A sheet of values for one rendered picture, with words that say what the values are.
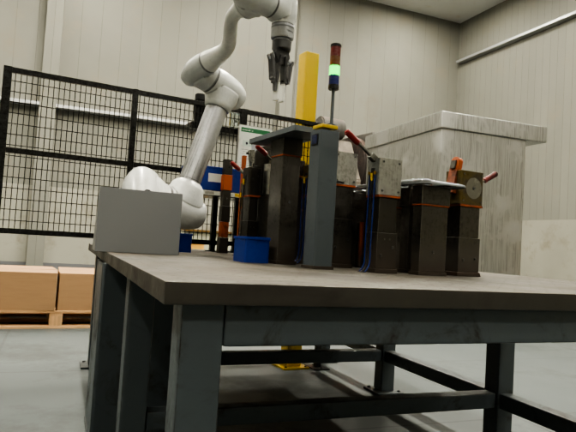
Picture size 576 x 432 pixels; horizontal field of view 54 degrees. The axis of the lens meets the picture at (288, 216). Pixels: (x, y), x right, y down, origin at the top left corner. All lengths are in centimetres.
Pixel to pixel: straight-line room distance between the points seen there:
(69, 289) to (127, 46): 872
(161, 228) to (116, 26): 1089
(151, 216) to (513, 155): 524
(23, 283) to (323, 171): 335
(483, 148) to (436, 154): 58
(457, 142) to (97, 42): 850
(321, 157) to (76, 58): 1113
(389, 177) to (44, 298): 346
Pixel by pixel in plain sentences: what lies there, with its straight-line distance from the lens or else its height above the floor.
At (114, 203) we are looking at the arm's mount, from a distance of 224.
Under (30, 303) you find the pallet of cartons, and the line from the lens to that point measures 477.
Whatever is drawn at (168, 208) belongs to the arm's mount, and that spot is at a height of 88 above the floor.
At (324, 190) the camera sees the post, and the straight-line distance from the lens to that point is 178.
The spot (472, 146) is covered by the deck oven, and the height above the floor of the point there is 196.
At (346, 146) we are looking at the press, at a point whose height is 256.
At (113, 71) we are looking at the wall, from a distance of 1271.
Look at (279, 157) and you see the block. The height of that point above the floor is 108.
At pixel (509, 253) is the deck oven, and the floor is 81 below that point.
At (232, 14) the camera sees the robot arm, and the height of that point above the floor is 162.
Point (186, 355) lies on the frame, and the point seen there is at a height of 57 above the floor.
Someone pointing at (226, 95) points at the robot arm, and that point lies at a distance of 265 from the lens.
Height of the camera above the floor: 78
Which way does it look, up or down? 3 degrees up
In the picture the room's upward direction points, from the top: 4 degrees clockwise
